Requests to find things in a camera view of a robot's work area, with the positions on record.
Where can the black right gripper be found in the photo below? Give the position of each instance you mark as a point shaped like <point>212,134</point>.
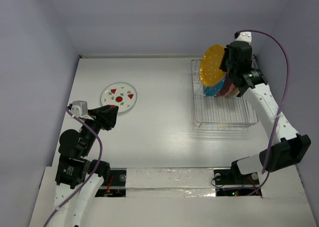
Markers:
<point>229,69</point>

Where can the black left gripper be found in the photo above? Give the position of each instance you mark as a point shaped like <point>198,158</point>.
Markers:
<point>104,115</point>

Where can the yellow dotted plate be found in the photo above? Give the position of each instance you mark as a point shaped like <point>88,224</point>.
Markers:
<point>210,73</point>

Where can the white watermelon pattern plate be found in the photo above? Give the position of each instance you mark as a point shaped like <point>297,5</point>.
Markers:
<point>120,94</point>

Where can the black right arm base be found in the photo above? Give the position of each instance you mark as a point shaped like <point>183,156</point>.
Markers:
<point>227,177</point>

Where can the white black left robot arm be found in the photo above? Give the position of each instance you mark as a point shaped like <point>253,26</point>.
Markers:
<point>81,171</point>

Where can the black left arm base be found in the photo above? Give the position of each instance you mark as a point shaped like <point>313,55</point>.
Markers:
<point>116,185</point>

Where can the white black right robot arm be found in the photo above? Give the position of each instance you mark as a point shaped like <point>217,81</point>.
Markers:
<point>286,146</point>

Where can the maroon dotted plate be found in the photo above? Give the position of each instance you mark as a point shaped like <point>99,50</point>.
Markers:
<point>227,87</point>

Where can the pink plate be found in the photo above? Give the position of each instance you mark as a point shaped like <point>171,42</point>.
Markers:
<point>233,93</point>

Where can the blue dotted plate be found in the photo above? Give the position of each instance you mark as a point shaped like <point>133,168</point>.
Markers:
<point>214,90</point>

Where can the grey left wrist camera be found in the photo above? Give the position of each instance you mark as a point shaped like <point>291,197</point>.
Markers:
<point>79,109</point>

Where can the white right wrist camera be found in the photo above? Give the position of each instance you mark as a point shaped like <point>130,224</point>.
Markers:
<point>243,37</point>

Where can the clear wire dish rack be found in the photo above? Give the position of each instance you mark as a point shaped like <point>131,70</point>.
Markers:
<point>218,113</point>

